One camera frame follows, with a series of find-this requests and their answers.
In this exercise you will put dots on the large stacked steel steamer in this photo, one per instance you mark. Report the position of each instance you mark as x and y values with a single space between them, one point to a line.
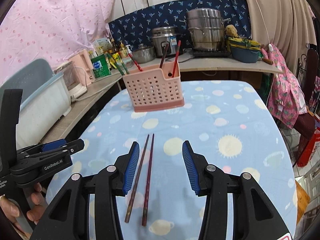
207 29

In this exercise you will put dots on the black induction cooktop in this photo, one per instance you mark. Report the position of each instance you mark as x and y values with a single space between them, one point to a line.
213 53

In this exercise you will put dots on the blue and yellow bowls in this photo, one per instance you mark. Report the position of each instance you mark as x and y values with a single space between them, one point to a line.
244 50

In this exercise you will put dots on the white blender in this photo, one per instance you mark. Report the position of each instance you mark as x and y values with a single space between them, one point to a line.
75 87

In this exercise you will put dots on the person's left hand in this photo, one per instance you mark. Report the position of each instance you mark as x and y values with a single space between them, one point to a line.
17 219

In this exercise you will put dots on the steel rice cooker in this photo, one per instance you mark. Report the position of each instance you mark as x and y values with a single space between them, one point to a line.
162 36

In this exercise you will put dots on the bright red chopstick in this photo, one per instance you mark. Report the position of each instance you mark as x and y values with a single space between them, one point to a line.
176 58

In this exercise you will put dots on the white carton box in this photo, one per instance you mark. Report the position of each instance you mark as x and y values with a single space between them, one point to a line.
102 45

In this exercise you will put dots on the pink floral hanging garment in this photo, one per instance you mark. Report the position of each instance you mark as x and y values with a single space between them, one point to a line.
286 99

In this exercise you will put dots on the yellow oil bottle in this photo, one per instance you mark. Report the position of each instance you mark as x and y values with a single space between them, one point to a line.
123 50

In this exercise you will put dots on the grey-blue dish rack lid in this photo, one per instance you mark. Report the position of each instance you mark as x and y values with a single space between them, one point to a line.
29 78

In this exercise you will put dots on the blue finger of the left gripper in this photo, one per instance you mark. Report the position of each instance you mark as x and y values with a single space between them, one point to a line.
53 145
68 148

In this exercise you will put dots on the yellow seasoning packet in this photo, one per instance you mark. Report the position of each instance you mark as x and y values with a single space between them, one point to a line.
117 58

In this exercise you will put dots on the navy floral backsplash cloth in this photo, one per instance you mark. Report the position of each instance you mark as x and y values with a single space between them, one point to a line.
136 28

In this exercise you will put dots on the dark red chopstick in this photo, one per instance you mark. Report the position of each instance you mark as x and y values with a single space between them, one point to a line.
136 63

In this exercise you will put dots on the green chopstick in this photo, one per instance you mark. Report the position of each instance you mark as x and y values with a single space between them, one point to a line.
113 63
123 65

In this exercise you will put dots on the pink electric kettle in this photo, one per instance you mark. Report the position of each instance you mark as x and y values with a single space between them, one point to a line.
83 67

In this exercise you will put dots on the white dish rack bin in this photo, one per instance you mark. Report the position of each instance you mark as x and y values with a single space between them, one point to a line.
41 110

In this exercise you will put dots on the pink dotted curtain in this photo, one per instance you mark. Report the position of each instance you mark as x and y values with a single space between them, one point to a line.
53 30

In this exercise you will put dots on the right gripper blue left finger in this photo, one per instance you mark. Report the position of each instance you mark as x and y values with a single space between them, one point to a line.
132 159

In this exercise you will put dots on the small steel lidded pot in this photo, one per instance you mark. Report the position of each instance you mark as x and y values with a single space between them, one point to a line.
143 54

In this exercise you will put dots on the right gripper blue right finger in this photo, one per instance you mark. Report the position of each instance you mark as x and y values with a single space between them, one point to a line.
190 165

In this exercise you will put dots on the dark maroon chopstick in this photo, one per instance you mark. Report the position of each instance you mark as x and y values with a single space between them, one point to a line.
164 54

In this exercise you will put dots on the green detergent bottle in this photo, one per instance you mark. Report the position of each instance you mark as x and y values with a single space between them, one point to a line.
100 66

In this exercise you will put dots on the beige hanging curtain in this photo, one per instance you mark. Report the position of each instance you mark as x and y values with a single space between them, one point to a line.
288 24

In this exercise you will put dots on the brown chopstick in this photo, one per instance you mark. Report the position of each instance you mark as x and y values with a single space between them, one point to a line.
134 190

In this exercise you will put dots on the pink perforated utensil basket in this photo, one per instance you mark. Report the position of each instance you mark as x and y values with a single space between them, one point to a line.
155 88

